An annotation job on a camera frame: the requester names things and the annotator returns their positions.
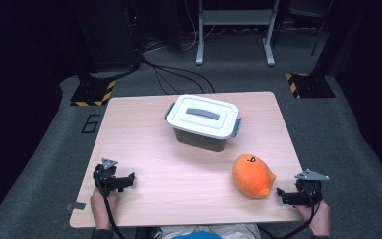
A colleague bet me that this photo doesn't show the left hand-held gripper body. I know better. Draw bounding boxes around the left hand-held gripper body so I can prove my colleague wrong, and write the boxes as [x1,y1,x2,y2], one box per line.
[93,157,129,196]

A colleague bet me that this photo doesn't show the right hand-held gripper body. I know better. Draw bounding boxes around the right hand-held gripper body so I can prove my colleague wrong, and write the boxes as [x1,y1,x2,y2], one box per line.
[291,168,331,207]

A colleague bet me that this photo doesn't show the orange plush toy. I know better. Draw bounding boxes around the orange plush toy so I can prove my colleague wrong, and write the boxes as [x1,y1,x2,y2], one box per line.
[231,153,278,200]

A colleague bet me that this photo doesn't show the person's left hand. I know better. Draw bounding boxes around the person's left hand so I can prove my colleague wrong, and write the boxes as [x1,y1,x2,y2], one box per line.
[90,185,118,231]

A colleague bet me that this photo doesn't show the person's right hand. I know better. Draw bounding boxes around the person's right hand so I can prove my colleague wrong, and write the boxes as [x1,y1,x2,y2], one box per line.
[294,198,332,238]

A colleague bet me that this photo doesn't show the grey tape piece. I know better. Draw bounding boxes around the grey tape piece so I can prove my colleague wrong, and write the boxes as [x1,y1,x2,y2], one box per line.
[64,201,87,212]

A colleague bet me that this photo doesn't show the person's beige pants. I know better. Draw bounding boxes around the person's beige pants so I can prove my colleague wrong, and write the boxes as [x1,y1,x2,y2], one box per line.
[152,223,263,239]

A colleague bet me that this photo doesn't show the black yellow striped stand base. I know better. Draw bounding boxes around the black yellow striped stand base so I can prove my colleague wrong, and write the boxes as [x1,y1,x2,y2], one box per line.
[286,72,337,100]
[70,79,117,108]

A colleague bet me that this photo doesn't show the person's blue shirt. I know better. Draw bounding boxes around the person's blue shirt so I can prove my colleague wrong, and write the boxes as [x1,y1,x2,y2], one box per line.
[172,231,224,239]

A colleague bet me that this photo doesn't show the black equipment rack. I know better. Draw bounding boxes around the black equipment rack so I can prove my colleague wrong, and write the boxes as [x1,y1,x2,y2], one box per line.
[91,0,143,72]

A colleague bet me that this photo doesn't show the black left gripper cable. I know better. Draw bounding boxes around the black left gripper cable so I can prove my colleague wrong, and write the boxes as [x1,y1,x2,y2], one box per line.
[94,170,127,239]

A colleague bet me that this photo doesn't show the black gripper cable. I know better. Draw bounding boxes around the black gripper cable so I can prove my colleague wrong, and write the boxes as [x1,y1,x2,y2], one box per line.
[258,193,322,239]
[94,170,127,239]

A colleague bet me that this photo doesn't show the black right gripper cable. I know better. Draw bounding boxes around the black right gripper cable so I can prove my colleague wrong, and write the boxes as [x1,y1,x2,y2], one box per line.
[258,193,322,239]

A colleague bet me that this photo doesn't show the black floor cables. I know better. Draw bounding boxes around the black floor cables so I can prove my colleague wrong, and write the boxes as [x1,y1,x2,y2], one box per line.
[141,57,216,96]

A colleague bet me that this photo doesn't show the white metal desk frame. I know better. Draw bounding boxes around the white metal desk frame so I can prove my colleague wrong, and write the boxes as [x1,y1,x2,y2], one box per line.
[195,0,282,67]

